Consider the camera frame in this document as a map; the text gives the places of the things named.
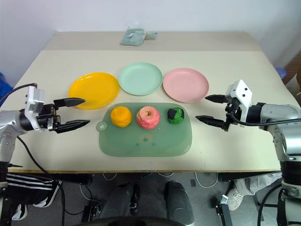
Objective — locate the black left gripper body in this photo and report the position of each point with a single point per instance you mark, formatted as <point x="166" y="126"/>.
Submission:
<point x="48" y="116"/>

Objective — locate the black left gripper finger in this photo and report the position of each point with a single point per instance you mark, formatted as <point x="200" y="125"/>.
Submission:
<point x="73" y="125"/>
<point x="70" y="102"/>

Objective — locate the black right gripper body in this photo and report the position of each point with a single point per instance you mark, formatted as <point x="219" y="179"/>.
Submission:
<point x="231" y="110"/>

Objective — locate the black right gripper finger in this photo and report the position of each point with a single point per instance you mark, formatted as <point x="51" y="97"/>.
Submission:
<point x="209" y="120"/>
<point x="215" y="98"/>

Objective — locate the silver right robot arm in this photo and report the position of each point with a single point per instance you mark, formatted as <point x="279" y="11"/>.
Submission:
<point x="279" y="120"/>

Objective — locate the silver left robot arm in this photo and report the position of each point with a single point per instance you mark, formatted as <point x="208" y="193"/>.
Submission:
<point x="9" y="124"/>

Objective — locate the yellow plate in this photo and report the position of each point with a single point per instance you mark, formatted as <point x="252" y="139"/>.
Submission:
<point x="94" y="90"/>

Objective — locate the pink plate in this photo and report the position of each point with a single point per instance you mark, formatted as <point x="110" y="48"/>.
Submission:
<point x="185" y="85"/>

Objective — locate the green black toy object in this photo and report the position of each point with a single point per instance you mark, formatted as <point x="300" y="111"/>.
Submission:
<point x="175" y="115"/>

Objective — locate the orange toy fruit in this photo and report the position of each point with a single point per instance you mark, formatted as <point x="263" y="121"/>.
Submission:
<point x="121" y="116"/>

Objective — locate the mint green plate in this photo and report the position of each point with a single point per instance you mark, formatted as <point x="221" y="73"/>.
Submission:
<point x="140" y="78"/>

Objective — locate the blue bag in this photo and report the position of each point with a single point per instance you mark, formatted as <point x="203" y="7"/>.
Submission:
<point x="3" y="88"/>

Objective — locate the pink toy apple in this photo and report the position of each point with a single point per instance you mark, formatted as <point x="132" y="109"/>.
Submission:
<point x="148" y="117"/>

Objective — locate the blue round container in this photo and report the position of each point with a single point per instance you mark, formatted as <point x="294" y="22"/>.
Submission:
<point x="281" y="71"/>

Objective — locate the green cutting board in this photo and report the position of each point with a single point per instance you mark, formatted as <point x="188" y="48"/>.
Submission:
<point x="145" y="139"/>

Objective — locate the person in striped black pants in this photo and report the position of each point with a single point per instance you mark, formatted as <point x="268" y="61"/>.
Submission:
<point x="28" y="190"/>

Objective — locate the person in grey pants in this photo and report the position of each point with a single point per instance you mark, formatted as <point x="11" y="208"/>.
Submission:
<point x="247" y="188"/>

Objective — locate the dark rounded robot leg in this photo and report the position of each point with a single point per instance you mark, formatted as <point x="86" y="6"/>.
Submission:
<point x="121" y="202"/>
<point x="178" y="202"/>

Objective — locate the green plastic bag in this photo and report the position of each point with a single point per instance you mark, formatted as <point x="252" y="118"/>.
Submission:
<point x="134" y="36"/>

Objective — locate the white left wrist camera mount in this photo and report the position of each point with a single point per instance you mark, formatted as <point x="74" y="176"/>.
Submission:
<point x="34" y="103"/>

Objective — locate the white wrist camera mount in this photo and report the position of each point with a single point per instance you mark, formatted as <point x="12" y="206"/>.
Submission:
<point x="242" y="95"/>
<point x="34" y="103"/>

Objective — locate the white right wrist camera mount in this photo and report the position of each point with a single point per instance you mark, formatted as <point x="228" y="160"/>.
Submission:
<point x="242" y="95"/>

